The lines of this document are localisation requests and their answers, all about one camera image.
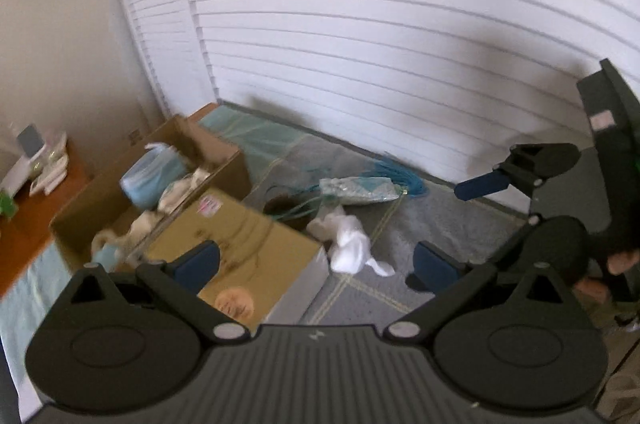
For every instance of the white router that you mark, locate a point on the white router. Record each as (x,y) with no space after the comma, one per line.
(14,176)

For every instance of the wooden nightstand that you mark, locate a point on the wooden nightstand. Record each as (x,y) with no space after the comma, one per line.
(45,209)

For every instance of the olive wrapped tissue pack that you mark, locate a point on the olive wrapped tissue pack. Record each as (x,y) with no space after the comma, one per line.
(250,254)

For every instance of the white louvered door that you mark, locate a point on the white louvered door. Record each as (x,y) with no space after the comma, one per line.
(400,29)
(150,4)

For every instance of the person's right hand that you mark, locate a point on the person's right hand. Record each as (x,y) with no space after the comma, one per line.
(622,261)

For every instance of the green spray bottle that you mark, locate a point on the green spray bottle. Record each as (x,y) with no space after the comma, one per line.
(6,204)

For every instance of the blue face mask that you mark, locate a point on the blue face mask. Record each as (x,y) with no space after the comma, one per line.
(150,176)

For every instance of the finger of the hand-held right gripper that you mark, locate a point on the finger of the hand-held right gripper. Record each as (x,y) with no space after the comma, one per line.
(515,239)
(480,186)

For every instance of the white doll with blue hat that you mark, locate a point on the white doll with blue hat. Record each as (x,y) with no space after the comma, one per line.
(105,256)

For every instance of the clear packet with blue tassel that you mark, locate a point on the clear packet with blue tassel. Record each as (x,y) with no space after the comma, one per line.
(365,189)

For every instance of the brown cardboard box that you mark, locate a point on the brown cardboard box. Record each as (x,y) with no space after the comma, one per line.
(90,214)

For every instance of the white cloth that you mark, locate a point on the white cloth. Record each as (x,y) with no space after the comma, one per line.
(350,244)

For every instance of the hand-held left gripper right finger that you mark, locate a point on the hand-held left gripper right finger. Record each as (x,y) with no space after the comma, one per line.
(436,266)

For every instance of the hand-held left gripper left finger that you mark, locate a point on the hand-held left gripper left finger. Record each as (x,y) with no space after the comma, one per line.
(196,264)

